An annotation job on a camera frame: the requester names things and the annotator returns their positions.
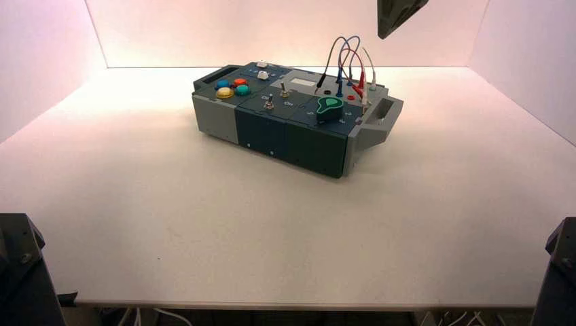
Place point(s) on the grey lead with black plug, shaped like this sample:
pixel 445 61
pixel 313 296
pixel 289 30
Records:
pixel 320 82

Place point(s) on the red banana plug lead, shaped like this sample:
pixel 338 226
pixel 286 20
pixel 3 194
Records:
pixel 360 81

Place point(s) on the orange-red round push button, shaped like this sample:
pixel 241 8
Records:
pixel 240 82

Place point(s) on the white banana plug lead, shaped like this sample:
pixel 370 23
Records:
pixel 373 80

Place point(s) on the blue round push button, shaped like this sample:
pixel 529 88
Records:
pixel 222 83

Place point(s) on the white slider knob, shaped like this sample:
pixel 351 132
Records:
pixel 263 75
pixel 262 64

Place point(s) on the yellow round push button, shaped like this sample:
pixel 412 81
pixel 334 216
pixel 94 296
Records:
pixel 224 93

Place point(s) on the metal toggle switch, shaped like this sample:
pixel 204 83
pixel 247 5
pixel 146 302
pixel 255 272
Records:
pixel 269 104
pixel 284 92

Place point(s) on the blue banana plug lead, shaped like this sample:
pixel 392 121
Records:
pixel 339 87

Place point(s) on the dark hanging mount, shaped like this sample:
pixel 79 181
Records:
pixel 396 13

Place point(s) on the grey and teal control box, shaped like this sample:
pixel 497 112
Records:
pixel 261 128

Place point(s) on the green rotary pointer knob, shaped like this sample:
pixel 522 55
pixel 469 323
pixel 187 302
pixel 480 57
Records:
pixel 330 110

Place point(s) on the green round push button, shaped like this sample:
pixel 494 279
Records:
pixel 243 90

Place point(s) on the white rectangular display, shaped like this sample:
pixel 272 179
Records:
pixel 302 82

